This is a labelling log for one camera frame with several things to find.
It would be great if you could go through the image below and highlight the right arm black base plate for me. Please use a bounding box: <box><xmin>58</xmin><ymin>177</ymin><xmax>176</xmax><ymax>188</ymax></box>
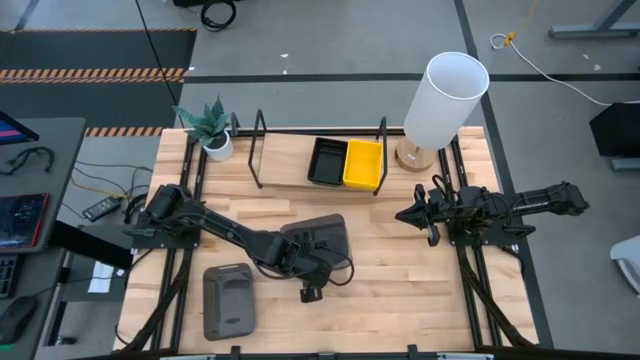
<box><xmin>447</xmin><ymin>219</ymin><xmax>537</xmax><ymax>247</ymax></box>

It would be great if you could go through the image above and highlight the tablet in red case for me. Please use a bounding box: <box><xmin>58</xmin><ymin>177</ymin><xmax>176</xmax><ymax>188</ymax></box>
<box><xmin>0</xmin><ymin>193</ymin><xmax>51</xmax><ymax>251</ymax></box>

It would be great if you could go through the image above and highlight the black headset cable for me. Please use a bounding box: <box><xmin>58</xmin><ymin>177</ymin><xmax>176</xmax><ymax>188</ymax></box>
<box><xmin>0</xmin><ymin>145</ymin><xmax>56</xmax><ymax>177</ymax></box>

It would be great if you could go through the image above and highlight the white floor cable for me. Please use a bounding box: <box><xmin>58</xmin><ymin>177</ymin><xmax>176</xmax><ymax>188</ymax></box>
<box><xmin>489</xmin><ymin>32</ymin><xmax>614</xmax><ymax>107</ymax></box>

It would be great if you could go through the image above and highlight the white paper sheet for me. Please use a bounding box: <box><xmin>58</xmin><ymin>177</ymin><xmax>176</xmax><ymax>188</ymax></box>
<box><xmin>87</xmin><ymin>261</ymin><xmax>126</xmax><ymax>295</ymax></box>

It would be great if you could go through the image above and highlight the black box on floor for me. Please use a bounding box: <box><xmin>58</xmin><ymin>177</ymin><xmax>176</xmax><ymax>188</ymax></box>
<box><xmin>588</xmin><ymin>101</ymin><xmax>640</xmax><ymax>159</ymax></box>

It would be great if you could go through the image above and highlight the white chair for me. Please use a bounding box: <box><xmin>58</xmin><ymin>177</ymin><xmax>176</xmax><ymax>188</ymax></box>
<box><xmin>609</xmin><ymin>234</ymin><xmax>640</xmax><ymax>296</ymax></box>

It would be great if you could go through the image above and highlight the grey plastic basket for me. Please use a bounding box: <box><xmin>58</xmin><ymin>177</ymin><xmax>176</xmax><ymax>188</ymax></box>
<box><xmin>202</xmin><ymin>262</ymin><xmax>257</xmax><ymax>342</ymax></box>
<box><xmin>279</xmin><ymin>213</ymin><xmax>354</xmax><ymax>271</ymax></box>

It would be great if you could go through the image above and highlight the yellow plastic basket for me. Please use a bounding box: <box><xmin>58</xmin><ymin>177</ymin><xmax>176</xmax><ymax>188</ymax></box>
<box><xmin>341</xmin><ymin>139</ymin><xmax>384</xmax><ymax>192</ymax></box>

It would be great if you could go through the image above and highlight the black plastic basket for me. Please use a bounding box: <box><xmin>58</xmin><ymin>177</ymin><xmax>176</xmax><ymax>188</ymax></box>
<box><xmin>306</xmin><ymin>136</ymin><xmax>350</xmax><ymax>187</ymax></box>

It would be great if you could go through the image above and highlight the wooden shelf black metal frame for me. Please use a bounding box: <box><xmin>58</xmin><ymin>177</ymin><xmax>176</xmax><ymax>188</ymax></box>
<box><xmin>247</xmin><ymin>108</ymin><xmax>390</xmax><ymax>197</ymax></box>

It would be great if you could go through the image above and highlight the coiled black floor cable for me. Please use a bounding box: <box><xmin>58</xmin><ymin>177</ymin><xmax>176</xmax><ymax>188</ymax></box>
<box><xmin>199</xmin><ymin>0</ymin><xmax>238</xmax><ymax>33</ymax></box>

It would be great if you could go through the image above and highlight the green plant in white pot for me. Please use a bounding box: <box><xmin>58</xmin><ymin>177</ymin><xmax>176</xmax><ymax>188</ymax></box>
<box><xmin>171</xmin><ymin>95</ymin><xmax>235</xmax><ymax>163</ymax></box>

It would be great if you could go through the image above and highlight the black power adapter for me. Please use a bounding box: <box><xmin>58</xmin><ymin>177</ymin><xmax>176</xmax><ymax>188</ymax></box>
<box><xmin>81</xmin><ymin>195</ymin><xmax>123</xmax><ymax>224</ymax></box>

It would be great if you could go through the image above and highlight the grey metal desk leg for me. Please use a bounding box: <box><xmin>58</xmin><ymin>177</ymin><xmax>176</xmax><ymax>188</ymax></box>
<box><xmin>547</xmin><ymin>0</ymin><xmax>640</xmax><ymax>40</ymax></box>

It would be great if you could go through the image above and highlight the white shade table lamp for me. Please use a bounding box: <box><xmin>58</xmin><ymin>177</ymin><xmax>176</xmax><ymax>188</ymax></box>
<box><xmin>394</xmin><ymin>51</ymin><xmax>490</xmax><ymax>174</ymax></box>

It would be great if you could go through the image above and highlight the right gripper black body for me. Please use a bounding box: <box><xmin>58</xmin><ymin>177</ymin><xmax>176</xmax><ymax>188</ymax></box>
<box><xmin>413</xmin><ymin>183</ymin><xmax>454</xmax><ymax>248</ymax></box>

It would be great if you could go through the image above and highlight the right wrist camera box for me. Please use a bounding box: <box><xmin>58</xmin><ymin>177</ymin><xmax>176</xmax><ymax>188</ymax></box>
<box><xmin>428</xmin><ymin>187</ymin><xmax>452</xmax><ymax>212</ymax></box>

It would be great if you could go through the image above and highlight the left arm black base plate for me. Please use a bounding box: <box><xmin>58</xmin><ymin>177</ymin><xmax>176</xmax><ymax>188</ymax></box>
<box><xmin>124</xmin><ymin>227</ymin><xmax>202</xmax><ymax>250</ymax></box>

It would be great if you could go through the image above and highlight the grey side desk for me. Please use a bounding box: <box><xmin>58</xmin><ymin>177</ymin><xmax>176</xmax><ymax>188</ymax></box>
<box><xmin>0</xmin><ymin>117</ymin><xmax>87</xmax><ymax>360</ymax></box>

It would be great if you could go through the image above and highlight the thin black hanging cable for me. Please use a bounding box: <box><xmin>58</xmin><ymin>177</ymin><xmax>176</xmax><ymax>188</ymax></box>
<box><xmin>133</xmin><ymin>0</ymin><xmax>184</xmax><ymax>127</ymax></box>

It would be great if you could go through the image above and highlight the black aluminium frame rail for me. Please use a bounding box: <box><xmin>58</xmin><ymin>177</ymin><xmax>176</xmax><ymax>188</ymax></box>
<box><xmin>451</xmin><ymin>135</ymin><xmax>504</xmax><ymax>347</ymax></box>
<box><xmin>119</xmin><ymin>344</ymin><xmax>640</xmax><ymax>360</ymax></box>
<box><xmin>229</xmin><ymin>127</ymin><xmax>454</xmax><ymax>139</ymax></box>
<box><xmin>436</xmin><ymin>147</ymin><xmax>484</xmax><ymax>347</ymax></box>
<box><xmin>169</xmin><ymin>134</ymin><xmax>209</xmax><ymax>351</ymax></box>
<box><xmin>149</xmin><ymin>134</ymin><xmax>196</xmax><ymax>351</ymax></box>

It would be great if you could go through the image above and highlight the black computer mouse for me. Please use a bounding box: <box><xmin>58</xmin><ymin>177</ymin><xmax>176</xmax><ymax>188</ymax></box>
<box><xmin>0</xmin><ymin>295</ymin><xmax>39</xmax><ymax>346</ymax></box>

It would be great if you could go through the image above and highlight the black mat with hazard stripes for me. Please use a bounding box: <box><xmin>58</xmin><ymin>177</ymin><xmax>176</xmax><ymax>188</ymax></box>
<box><xmin>0</xmin><ymin>27</ymin><xmax>197</xmax><ymax>139</ymax></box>

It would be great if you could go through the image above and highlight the yellow floor cable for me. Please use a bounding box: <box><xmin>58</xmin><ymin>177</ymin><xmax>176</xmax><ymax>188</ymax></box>
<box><xmin>503</xmin><ymin>0</ymin><xmax>541</xmax><ymax>47</ymax></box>

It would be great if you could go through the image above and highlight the black diagonal frame brace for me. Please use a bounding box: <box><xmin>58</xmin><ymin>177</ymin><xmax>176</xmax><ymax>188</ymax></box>
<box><xmin>457</xmin><ymin>247</ymin><xmax>539</xmax><ymax>349</ymax></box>
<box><xmin>122</xmin><ymin>259</ymin><xmax>192</xmax><ymax>352</ymax></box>

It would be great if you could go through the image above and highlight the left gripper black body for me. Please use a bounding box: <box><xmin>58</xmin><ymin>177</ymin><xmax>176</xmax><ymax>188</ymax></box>
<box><xmin>284</xmin><ymin>242</ymin><xmax>334</xmax><ymax>304</ymax></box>

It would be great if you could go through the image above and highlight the computer monitor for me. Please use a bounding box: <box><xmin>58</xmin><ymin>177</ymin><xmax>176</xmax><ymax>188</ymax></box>
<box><xmin>0</xmin><ymin>110</ymin><xmax>40</xmax><ymax>147</ymax></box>

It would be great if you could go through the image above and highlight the black keyboard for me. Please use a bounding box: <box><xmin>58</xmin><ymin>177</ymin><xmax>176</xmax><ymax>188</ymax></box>
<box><xmin>0</xmin><ymin>253</ymin><xmax>22</xmax><ymax>300</ymax></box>

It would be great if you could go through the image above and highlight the black equipment box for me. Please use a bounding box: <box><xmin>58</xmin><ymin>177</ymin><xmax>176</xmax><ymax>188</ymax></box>
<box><xmin>49</xmin><ymin>219</ymin><xmax>135</xmax><ymax>271</ymax></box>

